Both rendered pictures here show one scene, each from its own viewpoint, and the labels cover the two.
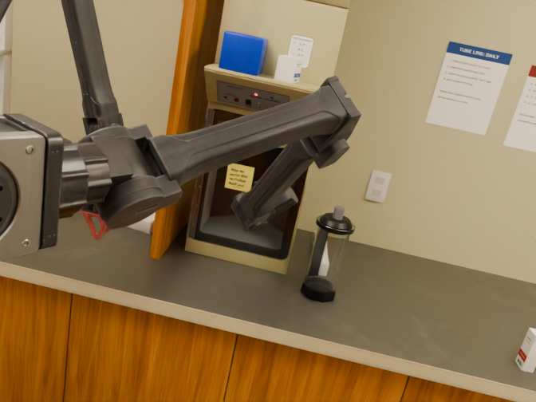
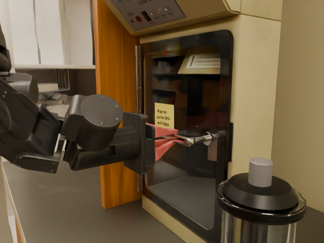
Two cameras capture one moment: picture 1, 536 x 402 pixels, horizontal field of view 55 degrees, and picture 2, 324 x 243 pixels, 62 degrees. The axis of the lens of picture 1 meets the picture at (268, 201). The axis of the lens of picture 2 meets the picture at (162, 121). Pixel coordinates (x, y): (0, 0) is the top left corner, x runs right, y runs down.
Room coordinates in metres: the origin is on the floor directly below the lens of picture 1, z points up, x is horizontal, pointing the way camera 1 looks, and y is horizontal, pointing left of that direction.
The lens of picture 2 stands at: (1.03, -0.38, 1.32)
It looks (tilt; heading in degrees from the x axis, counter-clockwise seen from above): 10 degrees down; 52
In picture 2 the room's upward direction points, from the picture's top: straight up
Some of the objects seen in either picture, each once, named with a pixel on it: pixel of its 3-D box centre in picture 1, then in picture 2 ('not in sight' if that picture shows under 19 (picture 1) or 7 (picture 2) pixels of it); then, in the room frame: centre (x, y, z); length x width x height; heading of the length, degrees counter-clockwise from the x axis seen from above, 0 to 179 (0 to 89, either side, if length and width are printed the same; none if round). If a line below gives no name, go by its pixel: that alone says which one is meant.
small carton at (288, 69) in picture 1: (289, 68); not in sight; (1.35, 0.02, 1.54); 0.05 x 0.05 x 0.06; 72
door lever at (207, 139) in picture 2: not in sight; (184, 136); (1.37, -0.01, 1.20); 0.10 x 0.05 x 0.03; 86
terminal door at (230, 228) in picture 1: (249, 187); (174, 132); (1.40, 0.06, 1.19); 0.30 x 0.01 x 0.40; 86
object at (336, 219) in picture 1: (336, 218); (259, 184); (1.33, -0.20, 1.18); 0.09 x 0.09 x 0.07
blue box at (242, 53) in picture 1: (243, 53); not in sight; (1.36, 0.14, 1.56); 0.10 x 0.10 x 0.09; 87
